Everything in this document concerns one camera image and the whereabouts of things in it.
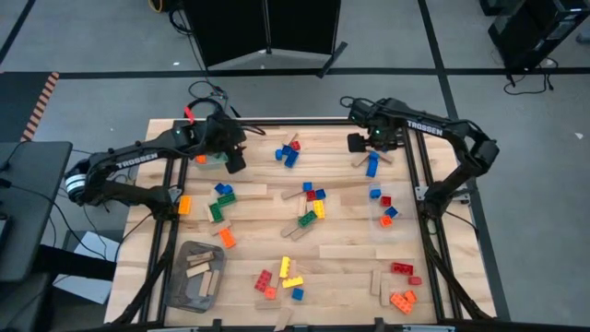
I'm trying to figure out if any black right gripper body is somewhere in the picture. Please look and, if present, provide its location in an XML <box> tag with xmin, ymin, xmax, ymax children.
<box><xmin>348</xmin><ymin>96</ymin><xmax>407</xmax><ymax>153</ymax></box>

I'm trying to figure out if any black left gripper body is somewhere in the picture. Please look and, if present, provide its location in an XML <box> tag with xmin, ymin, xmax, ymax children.
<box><xmin>183</xmin><ymin>113</ymin><xmax>248</xmax><ymax>160</ymax></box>

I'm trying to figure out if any white plastic bin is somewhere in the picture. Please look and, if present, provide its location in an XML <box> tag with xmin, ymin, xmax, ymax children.
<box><xmin>193</xmin><ymin>151</ymin><xmax>230</xmax><ymax>171</ymax></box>

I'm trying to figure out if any clear plastic bin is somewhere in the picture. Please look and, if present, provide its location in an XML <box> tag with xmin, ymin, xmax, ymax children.
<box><xmin>367</xmin><ymin>182</ymin><xmax>419</xmax><ymax>243</ymax></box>

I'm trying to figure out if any black folding screen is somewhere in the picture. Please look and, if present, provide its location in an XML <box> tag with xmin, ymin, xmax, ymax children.
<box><xmin>182</xmin><ymin>0</ymin><xmax>349</xmax><ymax>79</ymax></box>

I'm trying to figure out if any red long brick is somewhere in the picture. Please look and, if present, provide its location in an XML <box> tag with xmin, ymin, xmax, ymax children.
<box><xmin>254</xmin><ymin>269</ymin><xmax>274</xmax><ymax>293</ymax></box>
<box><xmin>390</xmin><ymin>261</ymin><xmax>415</xmax><ymax>277</ymax></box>

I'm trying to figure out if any dark smoked plastic bin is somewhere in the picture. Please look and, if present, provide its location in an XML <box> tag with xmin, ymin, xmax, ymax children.
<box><xmin>165</xmin><ymin>240</ymin><xmax>227</xmax><ymax>314</ymax></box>

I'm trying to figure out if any black equipment rack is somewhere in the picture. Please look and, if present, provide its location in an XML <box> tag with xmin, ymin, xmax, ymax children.
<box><xmin>478</xmin><ymin>0</ymin><xmax>590</xmax><ymax>70</ymax></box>

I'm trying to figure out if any orange black hazard strip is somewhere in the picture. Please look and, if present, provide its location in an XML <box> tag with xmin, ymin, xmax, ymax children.
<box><xmin>20</xmin><ymin>71</ymin><xmax>61</xmax><ymax>143</ymax></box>

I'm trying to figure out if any black side desk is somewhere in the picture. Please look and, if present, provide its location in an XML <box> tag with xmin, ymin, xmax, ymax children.
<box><xmin>0</xmin><ymin>140</ymin><xmax>74</xmax><ymax>283</ymax></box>

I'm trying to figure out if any coiled black floor cable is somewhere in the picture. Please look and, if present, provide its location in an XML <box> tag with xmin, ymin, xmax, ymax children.
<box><xmin>183</xmin><ymin>80</ymin><xmax>228</xmax><ymax>120</ymax></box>

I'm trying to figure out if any black aluminium table frame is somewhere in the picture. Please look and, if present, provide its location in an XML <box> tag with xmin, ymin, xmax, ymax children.
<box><xmin>110</xmin><ymin>117</ymin><xmax>497</xmax><ymax>332</ymax></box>

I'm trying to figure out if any thin black floor cable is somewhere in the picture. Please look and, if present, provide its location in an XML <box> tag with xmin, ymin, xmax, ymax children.
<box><xmin>168</xmin><ymin>8</ymin><xmax>222</xmax><ymax>96</ymax></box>

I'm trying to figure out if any black rack cable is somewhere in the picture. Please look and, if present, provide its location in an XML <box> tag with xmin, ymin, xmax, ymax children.
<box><xmin>502</xmin><ymin>57</ymin><xmax>560</xmax><ymax>97</ymax></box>

